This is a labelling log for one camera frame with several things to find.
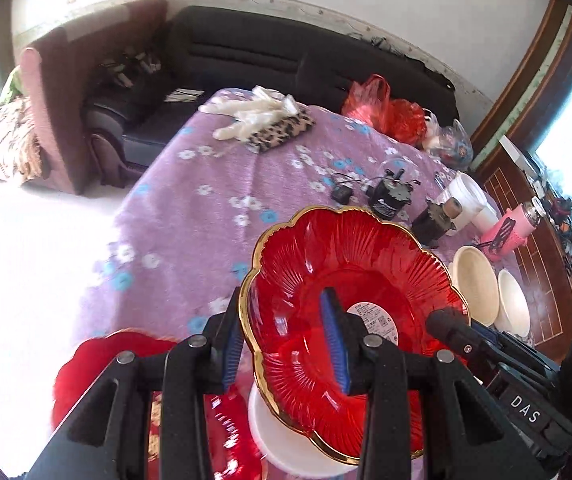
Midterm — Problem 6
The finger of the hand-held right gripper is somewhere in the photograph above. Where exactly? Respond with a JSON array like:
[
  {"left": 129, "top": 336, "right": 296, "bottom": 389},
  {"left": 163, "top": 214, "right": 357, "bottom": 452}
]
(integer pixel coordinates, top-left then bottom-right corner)
[
  {"left": 426, "top": 309, "right": 505, "bottom": 387},
  {"left": 470, "top": 322, "right": 561, "bottom": 386}
]

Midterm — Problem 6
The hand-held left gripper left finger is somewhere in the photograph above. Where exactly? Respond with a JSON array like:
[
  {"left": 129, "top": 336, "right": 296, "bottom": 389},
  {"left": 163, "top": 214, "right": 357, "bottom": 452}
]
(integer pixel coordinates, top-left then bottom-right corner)
[{"left": 25, "top": 300, "right": 245, "bottom": 480}]

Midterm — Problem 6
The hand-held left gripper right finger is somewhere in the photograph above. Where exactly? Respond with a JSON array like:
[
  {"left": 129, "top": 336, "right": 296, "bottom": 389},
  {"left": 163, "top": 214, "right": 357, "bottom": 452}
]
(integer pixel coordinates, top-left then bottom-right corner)
[{"left": 320, "top": 287, "right": 559, "bottom": 480}]

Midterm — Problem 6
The cream plastic bowl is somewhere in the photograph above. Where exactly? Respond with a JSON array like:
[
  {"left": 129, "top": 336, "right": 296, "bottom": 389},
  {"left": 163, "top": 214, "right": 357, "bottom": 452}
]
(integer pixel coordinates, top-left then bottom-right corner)
[
  {"left": 494, "top": 269, "right": 534, "bottom": 336},
  {"left": 450, "top": 245, "right": 500, "bottom": 328}
]

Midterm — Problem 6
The red glass plate gold rim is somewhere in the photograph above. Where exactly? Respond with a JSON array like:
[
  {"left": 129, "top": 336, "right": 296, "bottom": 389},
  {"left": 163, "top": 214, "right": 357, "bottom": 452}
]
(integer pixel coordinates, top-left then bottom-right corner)
[
  {"left": 238, "top": 205, "right": 471, "bottom": 466},
  {"left": 52, "top": 329, "right": 267, "bottom": 480}
]

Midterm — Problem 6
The white bowl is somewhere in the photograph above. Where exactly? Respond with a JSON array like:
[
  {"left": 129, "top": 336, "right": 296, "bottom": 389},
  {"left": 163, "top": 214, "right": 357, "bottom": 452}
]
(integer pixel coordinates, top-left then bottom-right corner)
[{"left": 247, "top": 385, "right": 354, "bottom": 478}]

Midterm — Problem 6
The wooden cabinet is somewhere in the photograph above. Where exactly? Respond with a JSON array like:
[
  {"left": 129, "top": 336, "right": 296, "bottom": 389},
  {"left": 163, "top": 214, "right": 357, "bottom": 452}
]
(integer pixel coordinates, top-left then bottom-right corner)
[{"left": 468, "top": 0, "right": 572, "bottom": 366}]

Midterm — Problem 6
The brown cylindrical device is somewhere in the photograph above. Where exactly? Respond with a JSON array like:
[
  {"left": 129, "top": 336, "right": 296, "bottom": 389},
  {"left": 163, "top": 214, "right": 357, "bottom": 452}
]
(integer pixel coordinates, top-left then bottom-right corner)
[{"left": 412, "top": 199, "right": 462, "bottom": 248}]

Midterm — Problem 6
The pink thermos bottle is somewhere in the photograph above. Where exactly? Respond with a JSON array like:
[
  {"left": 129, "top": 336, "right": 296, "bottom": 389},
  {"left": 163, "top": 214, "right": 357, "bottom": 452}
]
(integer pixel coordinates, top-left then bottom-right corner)
[{"left": 480, "top": 199, "right": 547, "bottom": 261}]

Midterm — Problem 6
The small white cup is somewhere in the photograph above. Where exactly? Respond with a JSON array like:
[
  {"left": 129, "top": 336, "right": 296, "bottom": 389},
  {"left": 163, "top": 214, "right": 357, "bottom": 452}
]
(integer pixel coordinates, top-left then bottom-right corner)
[{"left": 472, "top": 205, "right": 500, "bottom": 237}]

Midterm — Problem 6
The tall white cup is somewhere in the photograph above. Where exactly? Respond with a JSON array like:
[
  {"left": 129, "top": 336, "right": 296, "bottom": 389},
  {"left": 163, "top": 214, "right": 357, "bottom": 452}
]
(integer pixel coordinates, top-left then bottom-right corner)
[{"left": 444, "top": 172, "right": 487, "bottom": 233}]

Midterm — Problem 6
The black motor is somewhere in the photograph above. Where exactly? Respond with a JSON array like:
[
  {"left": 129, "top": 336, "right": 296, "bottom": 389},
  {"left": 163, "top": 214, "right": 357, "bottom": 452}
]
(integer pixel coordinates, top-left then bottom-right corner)
[{"left": 368, "top": 167, "right": 419, "bottom": 221}]

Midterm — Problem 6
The purple floral tablecloth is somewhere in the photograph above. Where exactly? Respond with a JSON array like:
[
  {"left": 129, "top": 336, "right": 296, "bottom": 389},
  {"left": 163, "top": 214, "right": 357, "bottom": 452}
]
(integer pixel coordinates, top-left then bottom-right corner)
[{"left": 73, "top": 87, "right": 531, "bottom": 480}]

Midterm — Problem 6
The clear glass jar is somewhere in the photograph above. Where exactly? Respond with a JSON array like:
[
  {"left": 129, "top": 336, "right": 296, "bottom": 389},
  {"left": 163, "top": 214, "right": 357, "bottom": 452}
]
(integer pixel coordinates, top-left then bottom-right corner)
[{"left": 423, "top": 119, "right": 474, "bottom": 168}]

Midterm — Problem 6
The leopard print pouch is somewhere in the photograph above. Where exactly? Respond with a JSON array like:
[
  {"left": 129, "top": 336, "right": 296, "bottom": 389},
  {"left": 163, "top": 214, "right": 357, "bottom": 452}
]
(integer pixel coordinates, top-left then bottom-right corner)
[{"left": 246, "top": 111, "right": 317, "bottom": 153}]

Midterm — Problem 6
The white glove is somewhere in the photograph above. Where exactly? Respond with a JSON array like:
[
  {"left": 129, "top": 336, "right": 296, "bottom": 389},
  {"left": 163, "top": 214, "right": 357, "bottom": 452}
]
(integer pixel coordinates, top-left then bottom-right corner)
[
  {"left": 200, "top": 86, "right": 287, "bottom": 116},
  {"left": 212, "top": 97, "right": 300, "bottom": 141}
]

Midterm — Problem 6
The red plastic bag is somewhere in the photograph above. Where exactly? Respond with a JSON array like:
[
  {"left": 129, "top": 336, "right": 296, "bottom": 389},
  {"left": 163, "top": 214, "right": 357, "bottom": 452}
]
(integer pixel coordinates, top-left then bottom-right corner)
[{"left": 341, "top": 74, "right": 393, "bottom": 128}]

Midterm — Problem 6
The white striped paper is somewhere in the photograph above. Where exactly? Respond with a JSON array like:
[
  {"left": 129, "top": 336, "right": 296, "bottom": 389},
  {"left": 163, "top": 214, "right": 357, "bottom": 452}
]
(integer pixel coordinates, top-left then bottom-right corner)
[{"left": 163, "top": 87, "right": 205, "bottom": 104}]

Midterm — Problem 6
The maroon armchair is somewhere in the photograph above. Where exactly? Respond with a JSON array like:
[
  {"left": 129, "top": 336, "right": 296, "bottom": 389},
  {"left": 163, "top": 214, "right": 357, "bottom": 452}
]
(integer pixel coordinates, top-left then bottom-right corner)
[{"left": 20, "top": 0, "right": 169, "bottom": 196}]

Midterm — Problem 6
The black sofa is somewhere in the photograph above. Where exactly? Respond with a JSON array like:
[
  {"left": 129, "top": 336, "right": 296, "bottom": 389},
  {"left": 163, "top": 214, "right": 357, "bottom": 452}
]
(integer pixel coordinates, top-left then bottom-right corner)
[{"left": 83, "top": 6, "right": 459, "bottom": 166}]

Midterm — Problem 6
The black and white object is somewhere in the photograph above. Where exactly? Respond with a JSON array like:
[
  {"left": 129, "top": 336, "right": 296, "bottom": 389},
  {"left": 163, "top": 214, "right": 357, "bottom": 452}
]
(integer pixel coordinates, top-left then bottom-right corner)
[{"left": 98, "top": 47, "right": 163, "bottom": 87}]

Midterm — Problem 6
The patterned blanket daybed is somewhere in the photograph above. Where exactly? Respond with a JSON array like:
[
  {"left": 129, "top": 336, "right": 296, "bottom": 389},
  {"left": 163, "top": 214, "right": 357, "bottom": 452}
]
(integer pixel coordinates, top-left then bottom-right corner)
[{"left": 0, "top": 97, "right": 44, "bottom": 183}]

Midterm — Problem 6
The green cloth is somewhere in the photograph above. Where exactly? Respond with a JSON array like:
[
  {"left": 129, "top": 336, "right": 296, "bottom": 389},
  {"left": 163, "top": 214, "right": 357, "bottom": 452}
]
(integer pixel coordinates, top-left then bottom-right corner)
[{"left": 0, "top": 67, "right": 25, "bottom": 103}]

